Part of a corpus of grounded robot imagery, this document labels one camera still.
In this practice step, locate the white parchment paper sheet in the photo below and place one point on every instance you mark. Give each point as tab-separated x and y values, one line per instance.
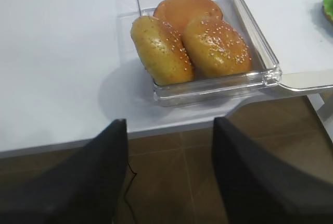
286	26

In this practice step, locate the plain orange bun bottom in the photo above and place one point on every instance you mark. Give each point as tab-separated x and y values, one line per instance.
178	13

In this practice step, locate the sesame bun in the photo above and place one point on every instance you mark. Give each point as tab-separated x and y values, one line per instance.
216	48
161	51

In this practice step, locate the left sesame bun top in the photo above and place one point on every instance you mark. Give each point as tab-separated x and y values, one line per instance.
161	51

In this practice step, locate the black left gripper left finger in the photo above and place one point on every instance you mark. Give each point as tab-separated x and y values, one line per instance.
84	188

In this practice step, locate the bun bottom under lettuce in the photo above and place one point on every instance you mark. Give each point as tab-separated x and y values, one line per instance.
327	16

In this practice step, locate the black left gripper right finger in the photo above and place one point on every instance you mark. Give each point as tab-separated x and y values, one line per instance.
258	187

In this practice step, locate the right sesame bun top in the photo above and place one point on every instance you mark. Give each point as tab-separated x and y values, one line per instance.
216	48

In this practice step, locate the green lettuce leaf on tray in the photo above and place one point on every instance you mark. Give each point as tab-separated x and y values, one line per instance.
327	4

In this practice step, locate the clear bun container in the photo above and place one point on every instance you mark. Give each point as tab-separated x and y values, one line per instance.
265	70

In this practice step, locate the metal baking tray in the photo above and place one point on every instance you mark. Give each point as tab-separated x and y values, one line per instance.
307	80

